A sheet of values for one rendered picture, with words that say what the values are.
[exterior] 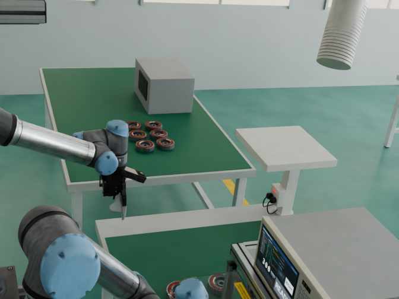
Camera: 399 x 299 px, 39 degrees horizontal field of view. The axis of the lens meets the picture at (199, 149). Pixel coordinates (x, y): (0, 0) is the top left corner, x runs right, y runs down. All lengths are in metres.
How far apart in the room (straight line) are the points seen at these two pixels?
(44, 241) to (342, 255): 0.96
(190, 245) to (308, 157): 0.67
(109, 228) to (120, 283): 1.31
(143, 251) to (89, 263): 1.47
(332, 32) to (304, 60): 4.37
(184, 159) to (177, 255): 0.93
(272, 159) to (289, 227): 0.70
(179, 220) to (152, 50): 3.68
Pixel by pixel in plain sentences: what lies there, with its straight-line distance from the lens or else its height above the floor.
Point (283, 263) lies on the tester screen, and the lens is 1.76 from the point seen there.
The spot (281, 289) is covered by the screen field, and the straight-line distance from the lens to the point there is 1.80.
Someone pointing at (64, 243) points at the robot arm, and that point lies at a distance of 1.10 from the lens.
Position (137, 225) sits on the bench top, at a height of 0.75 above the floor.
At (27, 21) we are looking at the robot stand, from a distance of 1.26.
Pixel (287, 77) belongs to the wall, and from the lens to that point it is 6.98.
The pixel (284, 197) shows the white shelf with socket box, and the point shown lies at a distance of 2.87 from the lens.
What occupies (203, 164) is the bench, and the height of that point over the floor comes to 0.75.
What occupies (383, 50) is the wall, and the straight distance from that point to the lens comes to 7.60.
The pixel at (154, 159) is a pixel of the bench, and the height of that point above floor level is 0.75.
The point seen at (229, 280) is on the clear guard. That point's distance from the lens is 1.97.
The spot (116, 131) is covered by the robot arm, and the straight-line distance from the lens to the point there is 1.91.
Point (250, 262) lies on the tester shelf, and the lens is 1.98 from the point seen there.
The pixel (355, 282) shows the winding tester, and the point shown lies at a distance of 1.68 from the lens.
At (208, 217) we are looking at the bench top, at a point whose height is 0.75.
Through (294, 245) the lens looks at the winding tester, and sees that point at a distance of 1.76.
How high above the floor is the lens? 2.31
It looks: 27 degrees down
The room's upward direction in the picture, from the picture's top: 6 degrees clockwise
